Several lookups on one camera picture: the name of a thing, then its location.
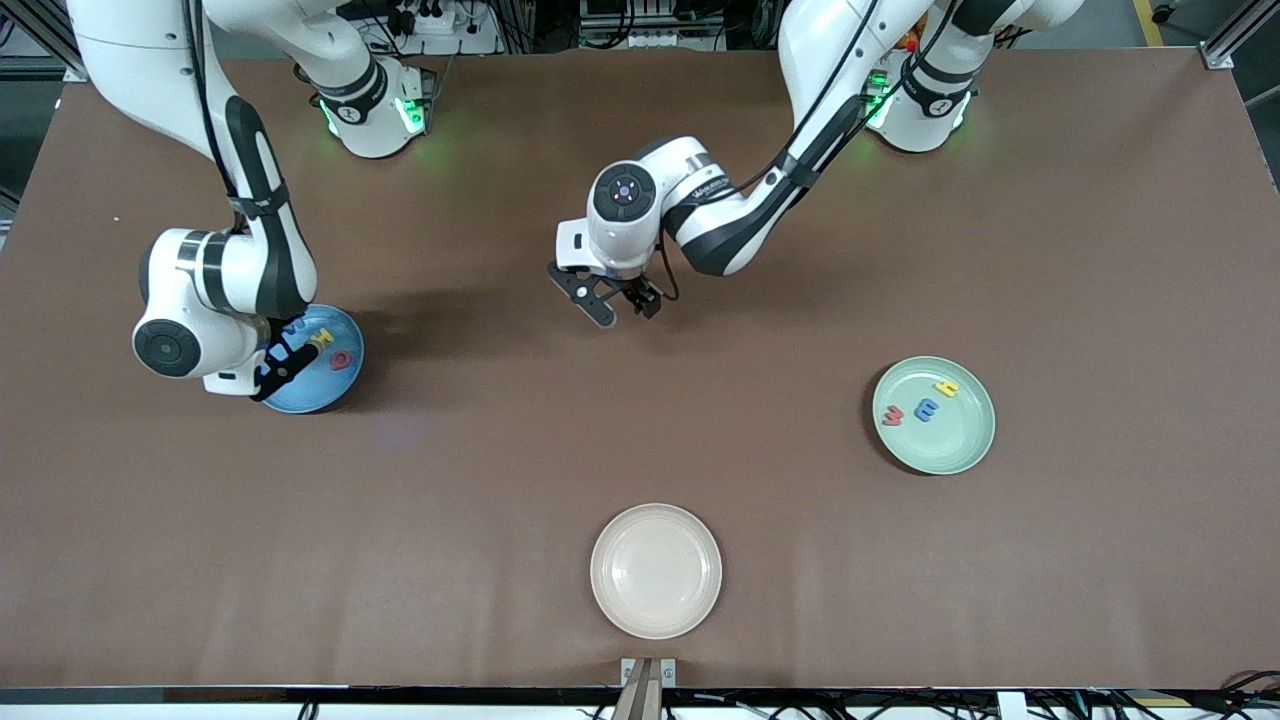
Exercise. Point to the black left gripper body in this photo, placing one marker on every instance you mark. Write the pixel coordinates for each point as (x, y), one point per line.
(636, 289)

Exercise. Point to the red foam letter Q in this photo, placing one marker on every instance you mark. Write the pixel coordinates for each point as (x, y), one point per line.
(336, 360)

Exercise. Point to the red foam lowercase w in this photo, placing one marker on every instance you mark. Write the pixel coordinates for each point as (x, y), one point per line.
(892, 415)

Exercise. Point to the blue foam lowercase m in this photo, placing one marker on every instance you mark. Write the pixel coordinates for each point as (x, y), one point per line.
(927, 409)

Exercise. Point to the yellow foam lowercase y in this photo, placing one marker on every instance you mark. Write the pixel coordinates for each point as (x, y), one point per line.
(946, 388)

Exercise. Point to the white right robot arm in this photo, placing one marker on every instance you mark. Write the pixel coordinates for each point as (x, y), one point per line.
(140, 60)

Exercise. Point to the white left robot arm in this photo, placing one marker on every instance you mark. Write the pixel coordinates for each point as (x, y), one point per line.
(830, 50)

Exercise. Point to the blue plate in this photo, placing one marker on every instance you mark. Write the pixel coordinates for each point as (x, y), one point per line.
(320, 390)

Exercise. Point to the beige plate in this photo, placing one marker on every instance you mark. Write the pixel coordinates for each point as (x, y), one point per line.
(655, 570)

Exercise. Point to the green plate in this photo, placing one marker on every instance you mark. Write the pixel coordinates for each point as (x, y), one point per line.
(930, 435)

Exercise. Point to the brown table cover sheet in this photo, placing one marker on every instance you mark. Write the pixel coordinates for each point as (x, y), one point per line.
(200, 550)

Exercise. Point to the black equipment rack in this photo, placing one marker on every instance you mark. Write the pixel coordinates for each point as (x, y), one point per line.
(640, 25)

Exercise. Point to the white power strip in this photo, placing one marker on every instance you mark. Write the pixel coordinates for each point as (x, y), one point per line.
(440, 20)

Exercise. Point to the aluminium frame post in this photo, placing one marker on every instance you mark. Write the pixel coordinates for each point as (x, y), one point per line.
(70, 70)
(1218, 55)

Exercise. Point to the metal mount bracket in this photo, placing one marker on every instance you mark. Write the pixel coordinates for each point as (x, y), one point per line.
(647, 690)

